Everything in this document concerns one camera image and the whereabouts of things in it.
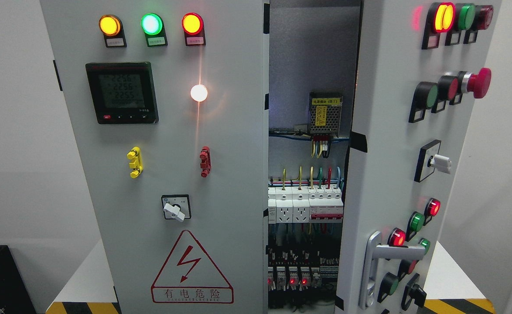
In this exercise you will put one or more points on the grey cabinet door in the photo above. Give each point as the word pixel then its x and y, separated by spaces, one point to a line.
pixel 409 123
pixel 227 206

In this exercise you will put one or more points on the white socket breaker row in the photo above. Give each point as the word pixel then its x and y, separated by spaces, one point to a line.
pixel 305 205

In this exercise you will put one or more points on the perforated metal power supply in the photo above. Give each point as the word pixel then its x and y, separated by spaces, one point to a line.
pixel 325 112

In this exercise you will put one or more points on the white glowing indicator lamp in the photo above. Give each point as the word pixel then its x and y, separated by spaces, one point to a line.
pixel 199 92

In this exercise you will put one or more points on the grey cabinet body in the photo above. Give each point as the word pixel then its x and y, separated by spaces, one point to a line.
pixel 313 48

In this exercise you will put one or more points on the relay and terminal row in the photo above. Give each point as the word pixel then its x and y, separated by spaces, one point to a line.
pixel 301 279

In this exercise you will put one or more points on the red electric hazard sticker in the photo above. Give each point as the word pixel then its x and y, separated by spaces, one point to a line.
pixel 189 275

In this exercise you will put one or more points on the red indicator lamp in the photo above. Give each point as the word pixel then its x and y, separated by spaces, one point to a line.
pixel 193 26

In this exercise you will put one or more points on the black digital power meter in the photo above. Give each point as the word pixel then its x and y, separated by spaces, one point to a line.
pixel 123 92

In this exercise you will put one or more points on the green indicator lamp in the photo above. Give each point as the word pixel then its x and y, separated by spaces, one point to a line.
pixel 154 30

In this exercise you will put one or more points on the yellow indicator lamp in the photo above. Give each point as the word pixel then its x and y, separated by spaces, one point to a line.
pixel 113 31

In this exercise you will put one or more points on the red emergency stop button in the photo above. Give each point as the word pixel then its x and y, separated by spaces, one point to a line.
pixel 477 83

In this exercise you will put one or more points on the red terminal post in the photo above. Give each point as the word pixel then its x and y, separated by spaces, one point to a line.
pixel 205 161

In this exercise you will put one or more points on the white rotary selector switch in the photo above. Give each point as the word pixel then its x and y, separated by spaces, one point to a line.
pixel 176 207

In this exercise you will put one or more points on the yellow terminal post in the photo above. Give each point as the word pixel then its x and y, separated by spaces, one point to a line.
pixel 135 162

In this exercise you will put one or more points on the silver door handle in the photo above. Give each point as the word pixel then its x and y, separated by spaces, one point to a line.
pixel 379 273

